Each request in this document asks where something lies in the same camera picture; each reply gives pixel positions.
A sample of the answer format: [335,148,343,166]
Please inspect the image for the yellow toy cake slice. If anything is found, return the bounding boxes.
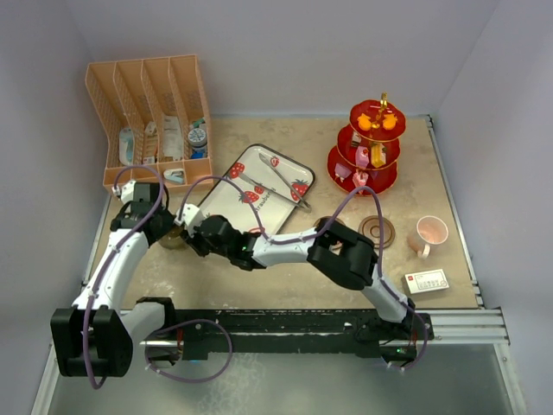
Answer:
[371,143,387,169]

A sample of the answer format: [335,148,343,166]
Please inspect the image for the coral toy cake slice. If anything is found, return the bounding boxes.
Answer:
[352,169,369,188]

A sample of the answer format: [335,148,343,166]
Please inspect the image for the white strawberry tray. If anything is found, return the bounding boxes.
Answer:
[200,144,315,234]

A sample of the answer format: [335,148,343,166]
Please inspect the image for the blue white round tin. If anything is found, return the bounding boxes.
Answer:
[188,127,207,149]

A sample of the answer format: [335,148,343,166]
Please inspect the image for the white red card box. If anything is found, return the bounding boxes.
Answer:
[404,269,449,294]

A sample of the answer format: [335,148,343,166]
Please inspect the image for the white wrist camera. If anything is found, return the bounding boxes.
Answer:
[174,203,205,228]
[111,180,137,204]

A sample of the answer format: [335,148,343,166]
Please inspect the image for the pink desk organizer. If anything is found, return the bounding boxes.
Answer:
[85,54,213,193]

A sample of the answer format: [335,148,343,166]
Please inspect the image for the brown coaster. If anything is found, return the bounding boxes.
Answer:
[358,215,396,249]
[314,216,346,232]

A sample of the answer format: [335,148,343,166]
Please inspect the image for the white sachet packet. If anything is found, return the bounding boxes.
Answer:
[162,115,184,161]

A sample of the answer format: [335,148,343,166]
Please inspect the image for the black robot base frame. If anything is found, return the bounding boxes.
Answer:
[146,309,434,362]

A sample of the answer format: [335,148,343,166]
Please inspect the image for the small boxed packets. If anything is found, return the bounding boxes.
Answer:
[142,121,158,164]

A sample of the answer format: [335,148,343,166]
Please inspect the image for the clear plastic cup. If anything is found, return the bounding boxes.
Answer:
[407,215,449,259]

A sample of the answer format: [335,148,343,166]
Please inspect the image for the metal serving tongs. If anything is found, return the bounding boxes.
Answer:
[229,150,314,212]

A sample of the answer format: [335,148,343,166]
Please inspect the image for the pink toy cake slice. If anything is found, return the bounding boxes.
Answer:
[355,146,371,169]

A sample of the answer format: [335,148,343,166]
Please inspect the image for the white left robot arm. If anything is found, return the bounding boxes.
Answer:
[50,181,178,388]

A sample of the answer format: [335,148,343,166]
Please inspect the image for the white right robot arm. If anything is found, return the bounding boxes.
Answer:
[181,215,415,339]

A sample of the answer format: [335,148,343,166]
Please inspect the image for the beige ceramic mug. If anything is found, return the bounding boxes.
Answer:
[158,227,187,250]

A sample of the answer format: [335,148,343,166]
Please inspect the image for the red three-tier stand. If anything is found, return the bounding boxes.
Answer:
[327,93,406,194]

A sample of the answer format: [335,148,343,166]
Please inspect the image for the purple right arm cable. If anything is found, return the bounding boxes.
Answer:
[179,175,418,312]

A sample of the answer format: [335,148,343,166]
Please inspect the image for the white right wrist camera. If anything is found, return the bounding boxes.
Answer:
[174,203,205,228]

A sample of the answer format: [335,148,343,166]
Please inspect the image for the blue white pouch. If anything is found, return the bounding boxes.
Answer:
[118,127,134,166]

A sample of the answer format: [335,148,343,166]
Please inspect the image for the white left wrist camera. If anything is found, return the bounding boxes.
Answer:
[111,180,137,204]

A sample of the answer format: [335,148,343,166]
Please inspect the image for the orange fish cake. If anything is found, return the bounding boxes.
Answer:
[382,113,397,131]
[357,113,372,131]

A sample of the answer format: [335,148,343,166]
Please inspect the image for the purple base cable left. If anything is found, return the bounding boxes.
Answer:
[144,318,234,384]

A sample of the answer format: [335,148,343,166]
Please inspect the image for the purple fuzzy sweet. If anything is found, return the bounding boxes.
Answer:
[334,163,352,182]

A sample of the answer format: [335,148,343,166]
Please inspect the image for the brown toy cake slice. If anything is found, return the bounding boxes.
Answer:
[351,131,362,148]

